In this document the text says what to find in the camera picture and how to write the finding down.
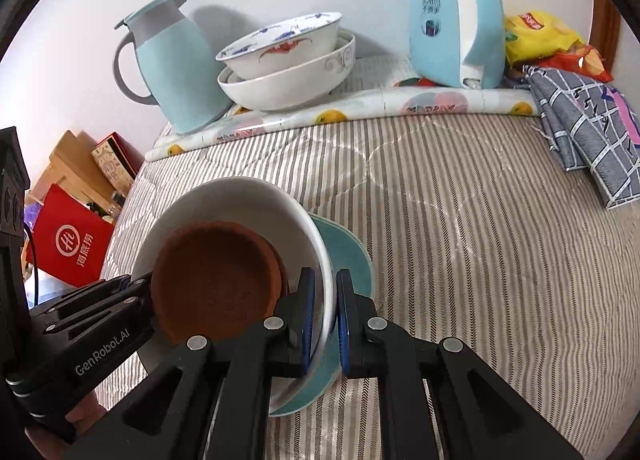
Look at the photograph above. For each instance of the white bowl with blue print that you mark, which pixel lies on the white bowl with blue print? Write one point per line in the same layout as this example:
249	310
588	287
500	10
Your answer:
280	52

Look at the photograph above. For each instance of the yellow snack packet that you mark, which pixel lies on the yellow snack packet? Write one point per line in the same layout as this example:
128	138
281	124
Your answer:
540	35

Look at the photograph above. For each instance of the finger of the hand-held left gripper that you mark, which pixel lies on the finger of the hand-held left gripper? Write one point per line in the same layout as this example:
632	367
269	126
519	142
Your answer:
100	322
122	283

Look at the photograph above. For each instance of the large white bowl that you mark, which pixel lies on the large white bowl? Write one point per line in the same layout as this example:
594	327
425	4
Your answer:
285	90

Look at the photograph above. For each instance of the printed gift box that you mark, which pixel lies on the printed gift box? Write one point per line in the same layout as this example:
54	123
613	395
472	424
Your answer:
112	165

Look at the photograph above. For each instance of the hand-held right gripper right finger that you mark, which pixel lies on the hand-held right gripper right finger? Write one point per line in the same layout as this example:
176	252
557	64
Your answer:
344	320

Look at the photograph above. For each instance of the red paper bag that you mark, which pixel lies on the red paper bag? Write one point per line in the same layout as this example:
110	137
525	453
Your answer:
70	240

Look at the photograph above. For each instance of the fruit printed oilcloth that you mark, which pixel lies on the fruit printed oilcloth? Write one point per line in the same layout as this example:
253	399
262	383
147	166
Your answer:
350	110

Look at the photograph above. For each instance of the brown cardboard box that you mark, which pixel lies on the brown cardboard box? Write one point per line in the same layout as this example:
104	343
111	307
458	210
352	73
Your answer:
70	165

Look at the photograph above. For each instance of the red snack packet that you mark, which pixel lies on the red snack packet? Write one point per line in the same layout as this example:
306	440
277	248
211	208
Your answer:
575	62

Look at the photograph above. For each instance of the brown wooden door frame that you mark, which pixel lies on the brown wooden door frame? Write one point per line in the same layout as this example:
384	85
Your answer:
605	25

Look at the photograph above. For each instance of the grey checked cloth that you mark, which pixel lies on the grey checked cloth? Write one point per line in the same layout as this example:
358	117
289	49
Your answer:
585	130

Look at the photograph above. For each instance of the small brown bowl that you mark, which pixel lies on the small brown bowl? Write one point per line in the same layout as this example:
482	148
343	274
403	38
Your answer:
215	285

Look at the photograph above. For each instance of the person's left hand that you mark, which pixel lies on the person's left hand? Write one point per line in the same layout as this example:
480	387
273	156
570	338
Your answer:
87	407

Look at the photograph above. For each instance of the plain white bowl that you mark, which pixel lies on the plain white bowl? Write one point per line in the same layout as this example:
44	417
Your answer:
240	205

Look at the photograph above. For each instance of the light blue rectangular dish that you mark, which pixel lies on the light blue rectangular dish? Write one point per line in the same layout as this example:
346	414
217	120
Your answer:
350	255

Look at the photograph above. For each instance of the striped quilt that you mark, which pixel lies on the striped quilt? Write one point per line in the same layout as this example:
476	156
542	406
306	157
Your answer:
475	240

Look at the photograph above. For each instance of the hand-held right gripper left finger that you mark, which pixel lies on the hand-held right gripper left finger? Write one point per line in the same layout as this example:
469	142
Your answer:
307	320

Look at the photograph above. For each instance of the light blue thermos jug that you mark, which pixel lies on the light blue thermos jug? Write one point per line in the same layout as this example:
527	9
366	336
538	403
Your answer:
175	75

